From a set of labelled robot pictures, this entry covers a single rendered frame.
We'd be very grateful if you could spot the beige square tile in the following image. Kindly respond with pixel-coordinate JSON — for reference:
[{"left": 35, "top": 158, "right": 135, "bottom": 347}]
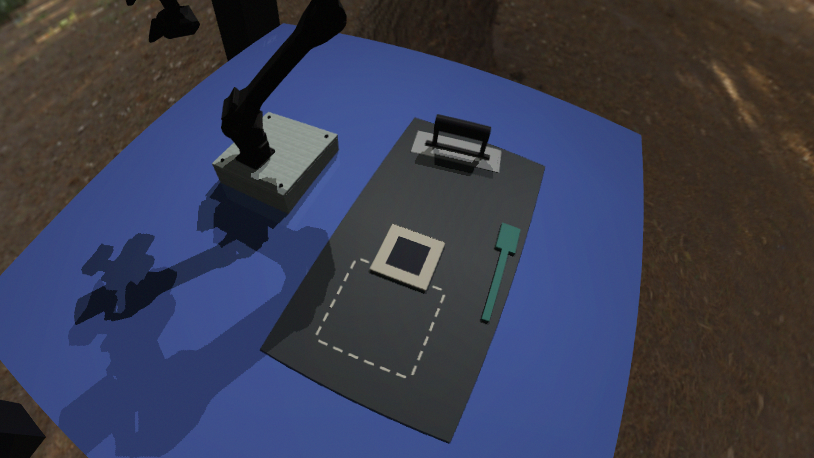
[{"left": 369, "top": 224, "right": 445, "bottom": 291}]

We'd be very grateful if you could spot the green trowel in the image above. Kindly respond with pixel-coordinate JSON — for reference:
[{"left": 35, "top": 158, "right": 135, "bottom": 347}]
[{"left": 481, "top": 222, "right": 520, "bottom": 322}]

